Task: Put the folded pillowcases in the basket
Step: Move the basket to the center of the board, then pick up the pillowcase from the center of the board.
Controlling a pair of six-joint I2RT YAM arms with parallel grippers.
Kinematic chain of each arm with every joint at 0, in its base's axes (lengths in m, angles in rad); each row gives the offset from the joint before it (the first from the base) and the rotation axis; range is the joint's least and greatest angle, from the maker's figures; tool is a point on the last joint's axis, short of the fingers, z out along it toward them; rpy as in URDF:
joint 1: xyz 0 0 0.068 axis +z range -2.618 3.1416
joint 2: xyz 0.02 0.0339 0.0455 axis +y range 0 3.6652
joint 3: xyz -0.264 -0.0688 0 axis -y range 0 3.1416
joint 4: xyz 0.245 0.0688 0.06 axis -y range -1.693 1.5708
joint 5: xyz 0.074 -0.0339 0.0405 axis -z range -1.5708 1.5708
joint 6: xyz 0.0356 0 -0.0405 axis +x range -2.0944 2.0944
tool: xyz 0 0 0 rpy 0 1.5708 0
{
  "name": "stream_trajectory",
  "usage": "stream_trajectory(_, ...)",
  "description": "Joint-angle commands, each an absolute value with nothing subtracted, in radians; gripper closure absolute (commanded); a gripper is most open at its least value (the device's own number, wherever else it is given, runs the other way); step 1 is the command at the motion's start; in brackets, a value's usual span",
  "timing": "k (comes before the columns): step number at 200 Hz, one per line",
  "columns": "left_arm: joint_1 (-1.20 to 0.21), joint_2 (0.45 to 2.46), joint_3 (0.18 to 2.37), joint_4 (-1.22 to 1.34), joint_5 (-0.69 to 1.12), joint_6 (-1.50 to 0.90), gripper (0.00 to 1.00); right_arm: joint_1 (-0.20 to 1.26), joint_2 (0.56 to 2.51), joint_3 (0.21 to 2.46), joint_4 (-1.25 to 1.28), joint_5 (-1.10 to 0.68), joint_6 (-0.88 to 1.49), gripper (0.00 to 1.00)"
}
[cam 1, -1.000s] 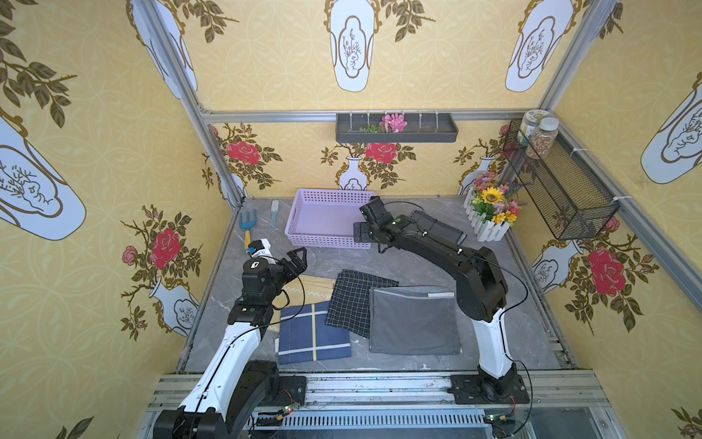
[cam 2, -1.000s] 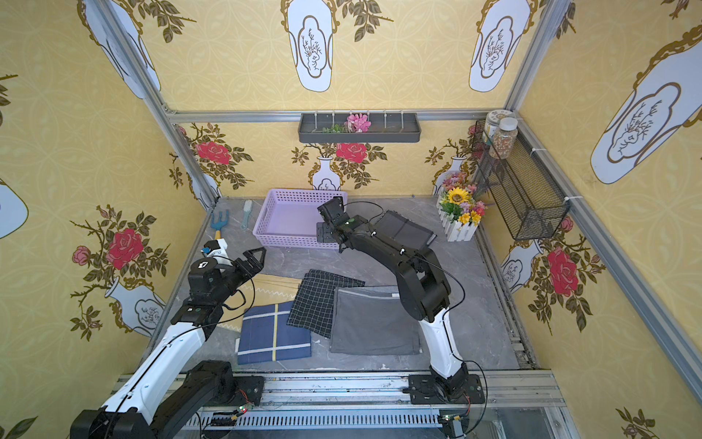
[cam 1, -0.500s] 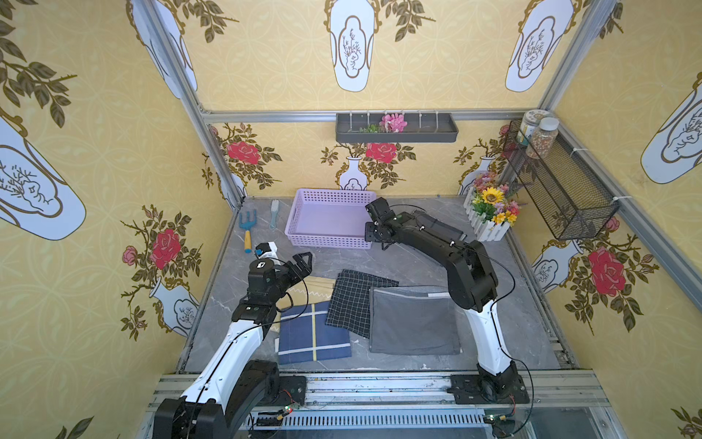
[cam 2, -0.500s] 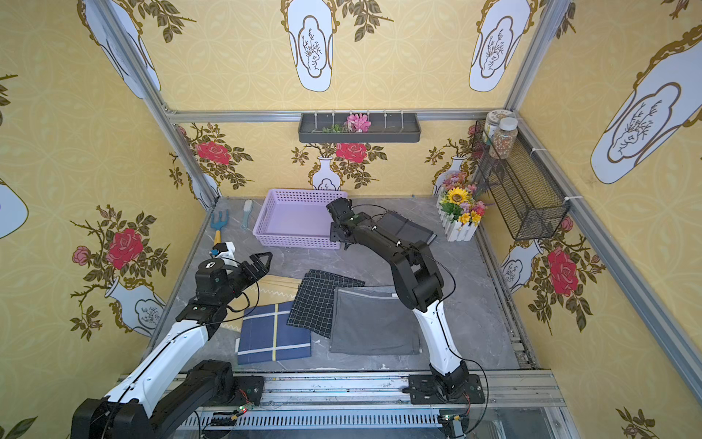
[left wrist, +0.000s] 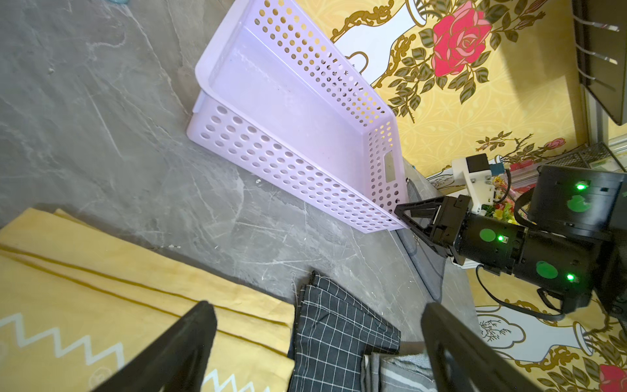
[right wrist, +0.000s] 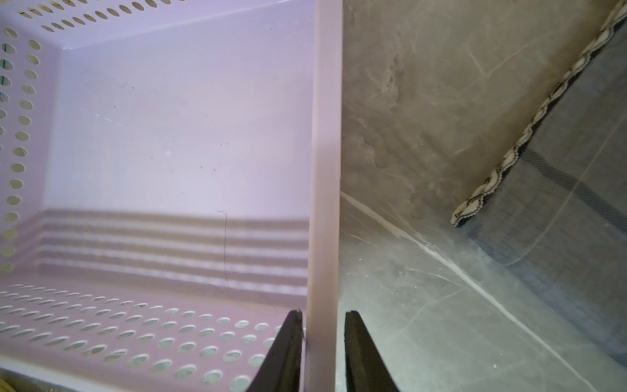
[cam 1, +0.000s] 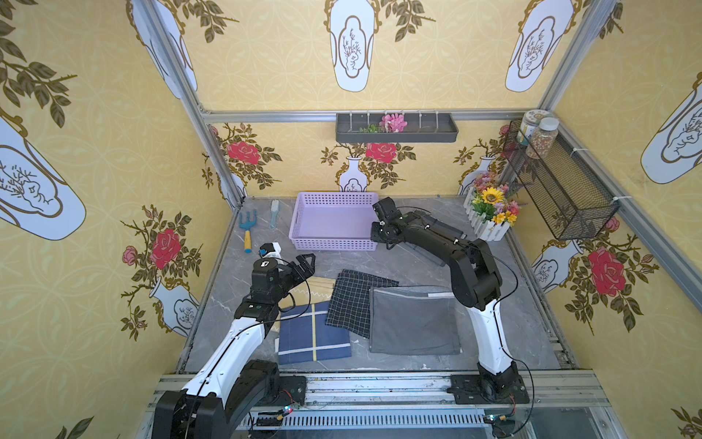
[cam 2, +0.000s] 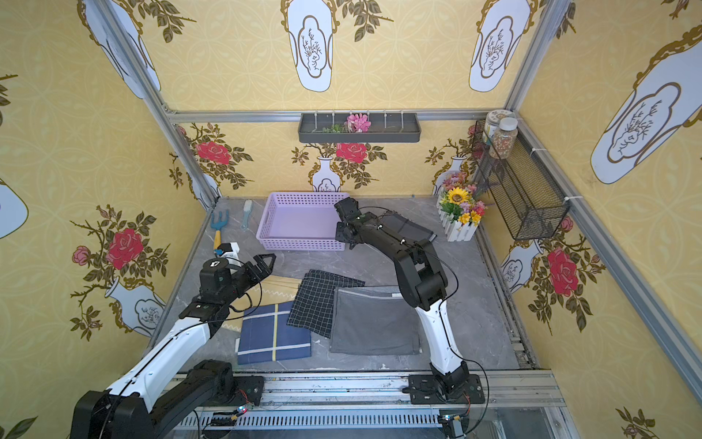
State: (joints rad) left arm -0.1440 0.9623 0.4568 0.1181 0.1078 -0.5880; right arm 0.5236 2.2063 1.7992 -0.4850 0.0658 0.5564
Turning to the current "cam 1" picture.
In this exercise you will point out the blue yellow garden fork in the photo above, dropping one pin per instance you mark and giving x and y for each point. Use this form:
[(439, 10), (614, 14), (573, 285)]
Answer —
[(247, 220)]

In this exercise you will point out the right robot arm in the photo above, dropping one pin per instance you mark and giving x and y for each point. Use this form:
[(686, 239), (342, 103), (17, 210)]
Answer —
[(475, 282)]

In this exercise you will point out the black wire mesh basket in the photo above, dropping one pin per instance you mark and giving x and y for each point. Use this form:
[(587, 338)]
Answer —
[(572, 200)]

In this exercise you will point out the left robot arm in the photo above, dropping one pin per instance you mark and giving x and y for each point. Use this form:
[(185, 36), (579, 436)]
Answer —
[(215, 402)]

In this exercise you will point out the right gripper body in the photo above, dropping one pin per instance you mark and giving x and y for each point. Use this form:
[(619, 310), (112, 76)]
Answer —
[(391, 223)]

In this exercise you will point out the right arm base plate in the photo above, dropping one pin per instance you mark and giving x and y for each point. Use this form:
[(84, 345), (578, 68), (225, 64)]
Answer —
[(488, 389)]

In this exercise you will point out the glass jar with beans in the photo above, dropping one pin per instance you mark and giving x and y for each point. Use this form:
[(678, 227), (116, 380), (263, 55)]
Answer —
[(543, 138)]

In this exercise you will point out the pink artificial flower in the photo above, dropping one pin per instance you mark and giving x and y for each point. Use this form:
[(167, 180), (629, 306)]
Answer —
[(393, 123)]

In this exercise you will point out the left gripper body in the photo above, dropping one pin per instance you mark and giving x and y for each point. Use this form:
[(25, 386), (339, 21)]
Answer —
[(291, 270)]

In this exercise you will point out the tan zigzag pillowcase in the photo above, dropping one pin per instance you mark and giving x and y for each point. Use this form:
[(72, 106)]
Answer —
[(314, 290)]

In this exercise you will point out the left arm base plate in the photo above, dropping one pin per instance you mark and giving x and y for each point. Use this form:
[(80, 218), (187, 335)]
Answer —
[(292, 390)]

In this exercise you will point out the light blue brush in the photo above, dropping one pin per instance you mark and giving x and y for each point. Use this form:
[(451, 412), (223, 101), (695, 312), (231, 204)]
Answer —
[(275, 209)]

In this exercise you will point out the purple perforated plastic basket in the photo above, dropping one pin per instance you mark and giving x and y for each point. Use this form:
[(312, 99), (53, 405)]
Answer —
[(333, 221)]

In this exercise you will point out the navy blue striped pillowcase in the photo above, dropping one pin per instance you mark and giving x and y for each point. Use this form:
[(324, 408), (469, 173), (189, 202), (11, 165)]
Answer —
[(305, 337)]

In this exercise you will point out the white picket flower planter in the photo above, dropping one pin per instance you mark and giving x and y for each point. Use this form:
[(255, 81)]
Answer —
[(491, 207)]

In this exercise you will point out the grey wall shelf tray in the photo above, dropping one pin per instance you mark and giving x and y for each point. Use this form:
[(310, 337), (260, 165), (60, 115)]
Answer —
[(423, 127)]

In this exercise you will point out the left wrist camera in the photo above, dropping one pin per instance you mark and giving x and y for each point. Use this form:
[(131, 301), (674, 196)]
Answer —
[(270, 250)]

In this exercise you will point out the black white grid pillowcase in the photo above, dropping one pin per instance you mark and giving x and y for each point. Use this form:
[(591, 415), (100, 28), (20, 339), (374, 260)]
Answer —
[(349, 306)]

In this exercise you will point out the glass jar white lid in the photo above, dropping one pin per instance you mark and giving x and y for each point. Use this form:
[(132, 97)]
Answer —
[(529, 123)]

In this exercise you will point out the plain grey pillowcase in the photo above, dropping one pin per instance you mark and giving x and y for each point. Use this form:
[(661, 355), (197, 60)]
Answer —
[(415, 320)]

